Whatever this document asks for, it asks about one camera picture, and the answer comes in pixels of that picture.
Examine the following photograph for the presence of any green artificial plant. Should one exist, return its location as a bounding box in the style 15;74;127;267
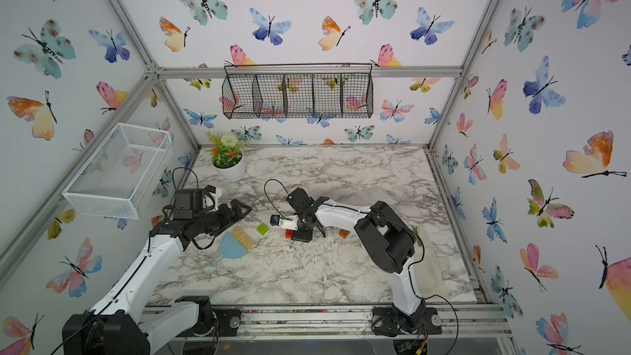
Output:
205;131;247;169

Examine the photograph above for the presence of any green lego brick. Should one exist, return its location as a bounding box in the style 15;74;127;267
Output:
256;224;269;236

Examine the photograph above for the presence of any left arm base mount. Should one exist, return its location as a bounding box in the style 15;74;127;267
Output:
175;296;243;339

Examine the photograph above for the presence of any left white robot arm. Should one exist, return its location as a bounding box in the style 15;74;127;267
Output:
59;200;251;354

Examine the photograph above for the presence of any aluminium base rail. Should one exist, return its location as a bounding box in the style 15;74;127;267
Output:
212;303;512;340

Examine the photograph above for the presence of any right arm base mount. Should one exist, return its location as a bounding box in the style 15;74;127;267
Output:
371;303;442;338

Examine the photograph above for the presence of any white flower pot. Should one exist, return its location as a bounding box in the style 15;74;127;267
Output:
215;157;246;182

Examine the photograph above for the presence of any white mesh basket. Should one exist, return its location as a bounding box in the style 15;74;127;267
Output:
62;123;173;220

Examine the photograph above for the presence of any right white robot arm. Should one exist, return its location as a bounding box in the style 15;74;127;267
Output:
279;188;423;317

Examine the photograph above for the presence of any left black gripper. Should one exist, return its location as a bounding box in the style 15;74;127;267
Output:
195;199;252;234

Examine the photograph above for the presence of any black wire basket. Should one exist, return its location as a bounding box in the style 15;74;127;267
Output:
220;62;374;120

